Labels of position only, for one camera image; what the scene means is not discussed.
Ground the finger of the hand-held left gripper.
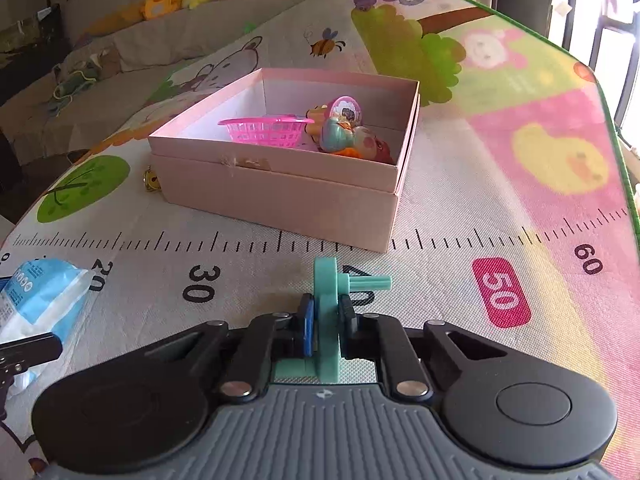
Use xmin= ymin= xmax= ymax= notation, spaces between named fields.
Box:
xmin=0 ymin=334 xmax=63 ymax=378

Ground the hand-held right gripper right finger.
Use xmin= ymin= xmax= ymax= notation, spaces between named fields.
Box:
xmin=339 ymin=295 xmax=511 ymax=402

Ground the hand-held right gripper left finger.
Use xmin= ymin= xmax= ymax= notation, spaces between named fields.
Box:
xmin=145 ymin=294 xmax=317 ymax=404

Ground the teal plastic toy crank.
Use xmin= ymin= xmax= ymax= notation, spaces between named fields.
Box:
xmin=274 ymin=257 xmax=393 ymax=386

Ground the blue white tissue packet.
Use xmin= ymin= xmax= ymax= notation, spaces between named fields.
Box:
xmin=0 ymin=257 xmax=95 ymax=401

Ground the pink cardboard box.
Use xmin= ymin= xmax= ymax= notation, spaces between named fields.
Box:
xmin=147 ymin=67 xmax=421 ymax=254

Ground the small white bottle red cap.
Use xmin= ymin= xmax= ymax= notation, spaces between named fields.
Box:
xmin=350 ymin=127 xmax=396 ymax=165

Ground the pink toy basket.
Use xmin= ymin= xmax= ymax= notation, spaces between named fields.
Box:
xmin=217 ymin=114 xmax=316 ymax=150

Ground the teal round toy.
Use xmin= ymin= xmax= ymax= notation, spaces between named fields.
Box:
xmin=320 ymin=115 xmax=358 ymax=153

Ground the cartoon play mat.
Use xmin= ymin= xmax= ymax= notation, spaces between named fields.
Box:
xmin=0 ymin=0 xmax=640 ymax=480

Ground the yellow jelly cup pink lid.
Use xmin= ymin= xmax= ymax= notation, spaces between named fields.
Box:
xmin=306 ymin=96 xmax=365 ymax=131

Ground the small gold bell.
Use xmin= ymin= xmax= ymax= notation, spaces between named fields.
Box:
xmin=141 ymin=167 xmax=163 ymax=195

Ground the beige covered sofa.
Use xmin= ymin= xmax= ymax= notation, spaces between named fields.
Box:
xmin=0 ymin=0 xmax=321 ymax=166

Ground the black glass cabinet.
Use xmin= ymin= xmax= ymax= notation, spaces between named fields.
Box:
xmin=0 ymin=0 xmax=68 ymax=68

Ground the yellow long pillow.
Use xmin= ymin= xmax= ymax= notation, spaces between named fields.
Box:
xmin=80 ymin=2 xmax=148 ymax=36

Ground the green cord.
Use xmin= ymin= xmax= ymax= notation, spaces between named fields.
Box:
xmin=47 ymin=62 xmax=103 ymax=111

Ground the window frame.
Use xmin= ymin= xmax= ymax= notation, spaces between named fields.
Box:
xmin=495 ymin=0 xmax=640 ymax=126

